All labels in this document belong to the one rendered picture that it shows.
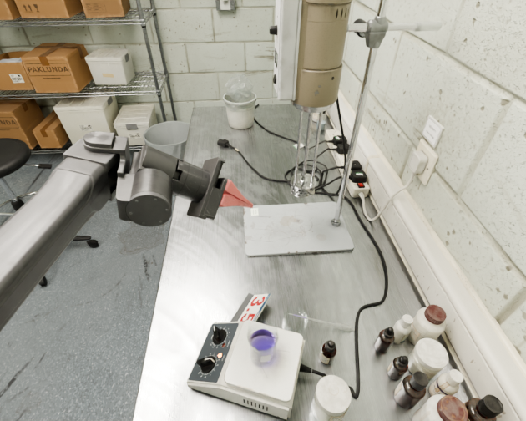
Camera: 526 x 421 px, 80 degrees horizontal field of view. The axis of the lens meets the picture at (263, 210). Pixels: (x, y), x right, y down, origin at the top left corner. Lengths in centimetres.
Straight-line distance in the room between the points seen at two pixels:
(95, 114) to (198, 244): 192
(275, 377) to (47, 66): 240
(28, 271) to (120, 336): 133
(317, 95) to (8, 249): 53
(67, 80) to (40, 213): 223
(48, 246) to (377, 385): 61
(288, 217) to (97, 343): 113
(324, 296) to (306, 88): 47
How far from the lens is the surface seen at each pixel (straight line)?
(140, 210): 44
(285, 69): 64
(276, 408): 62
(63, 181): 46
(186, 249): 90
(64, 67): 259
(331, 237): 91
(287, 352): 63
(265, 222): 93
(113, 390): 160
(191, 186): 50
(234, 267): 84
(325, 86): 65
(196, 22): 273
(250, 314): 73
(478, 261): 76
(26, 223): 41
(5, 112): 296
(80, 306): 188
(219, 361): 65
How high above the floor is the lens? 141
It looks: 42 degrees down
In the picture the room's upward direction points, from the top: straight up
